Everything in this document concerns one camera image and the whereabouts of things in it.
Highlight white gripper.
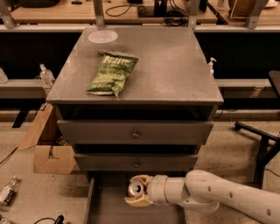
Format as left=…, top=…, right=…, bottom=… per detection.
left=124, top=175, right=168, bottom=207

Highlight red coke can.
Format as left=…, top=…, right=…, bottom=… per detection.
left=128, top=180, right=144, bottom=198

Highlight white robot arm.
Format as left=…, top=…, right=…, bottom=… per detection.
left=124, top=170, right=280, bottom=224

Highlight grey open bottom drawer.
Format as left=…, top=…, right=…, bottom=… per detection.
left=83, top=171, right=189, bottom=224

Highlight grey middle drawer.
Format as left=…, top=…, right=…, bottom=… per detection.
left=74, top=153, right=198, bottom=172

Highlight grey drawer cabinet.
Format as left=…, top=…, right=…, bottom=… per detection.
left=47, top=26, right=223, bottom=174

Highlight grey top drawer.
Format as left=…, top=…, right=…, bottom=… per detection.
left=58, top=120, right=213, bottom=145

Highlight brown cardboard box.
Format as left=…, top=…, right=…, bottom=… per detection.
left=17, top=103, right=79, bottom=174

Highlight green chip bag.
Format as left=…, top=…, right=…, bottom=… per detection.
left=86, top=51, right=138, bottom=96

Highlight black chair base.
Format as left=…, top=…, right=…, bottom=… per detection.
left=234, top=70, right=280, bottom=189

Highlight water bottle on floor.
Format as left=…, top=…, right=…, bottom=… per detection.
left=0, top=176, right=18, bottom=206

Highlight clear plastic bottle on shelf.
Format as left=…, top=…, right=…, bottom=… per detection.
left=40, top=64, right=55, bottom=86

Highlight wooden desk with metal legs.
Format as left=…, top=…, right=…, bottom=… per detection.
left=0, top=0, right=280, bottom=32

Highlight black cable on floor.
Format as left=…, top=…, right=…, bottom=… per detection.
left=32, top=214, right=65, bottom=224

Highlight black cables on desk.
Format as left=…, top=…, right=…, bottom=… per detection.
left=105, top=0, right=191, bottom=28

